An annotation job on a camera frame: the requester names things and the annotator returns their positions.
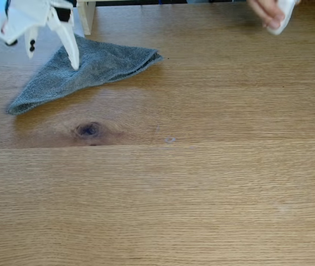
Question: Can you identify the grey terry cleaning cloth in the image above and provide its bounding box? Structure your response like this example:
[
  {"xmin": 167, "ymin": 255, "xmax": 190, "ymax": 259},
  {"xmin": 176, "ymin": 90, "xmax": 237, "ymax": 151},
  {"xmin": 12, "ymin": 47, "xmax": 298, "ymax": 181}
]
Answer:
[{"xmin": 7, "ymin": 33, "xmax": 164, "ymax": 116}]

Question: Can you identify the white plastic bottle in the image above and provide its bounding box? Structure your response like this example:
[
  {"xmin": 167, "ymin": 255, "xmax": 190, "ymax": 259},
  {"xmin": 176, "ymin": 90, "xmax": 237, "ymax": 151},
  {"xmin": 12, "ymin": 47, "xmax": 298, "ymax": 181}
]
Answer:
[{"xmin": 265, "ymin": 0, "xmax": 297, "ymax": 37}]

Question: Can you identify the person's hand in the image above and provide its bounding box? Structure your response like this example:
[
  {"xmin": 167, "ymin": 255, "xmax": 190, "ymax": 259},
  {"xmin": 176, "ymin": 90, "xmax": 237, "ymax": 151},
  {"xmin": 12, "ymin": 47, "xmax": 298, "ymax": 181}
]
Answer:
[{"xmin": 247, "ymin": 0, "xmax": 286, "ymax": 29}]

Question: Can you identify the light wooden stand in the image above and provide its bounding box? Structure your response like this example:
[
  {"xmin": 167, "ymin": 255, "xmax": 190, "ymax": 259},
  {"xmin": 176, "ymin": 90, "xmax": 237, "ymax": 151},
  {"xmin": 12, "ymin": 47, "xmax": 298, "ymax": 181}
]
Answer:
[{"xmin": 76, "ymin": 0, "xmax": 187, "ymax": 36}]

